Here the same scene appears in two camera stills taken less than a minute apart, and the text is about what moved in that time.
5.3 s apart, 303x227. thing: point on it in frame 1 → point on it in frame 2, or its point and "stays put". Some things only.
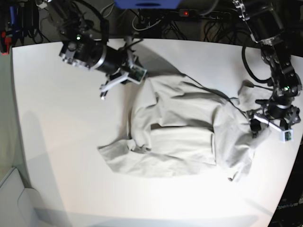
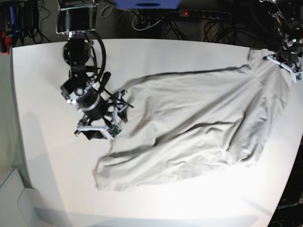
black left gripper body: x=94 y=55 → x=86 y=98
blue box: x=147 y=4 stays put
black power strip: x=204 y=14 stays put
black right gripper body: x=280 y=105 → x=291 y=49
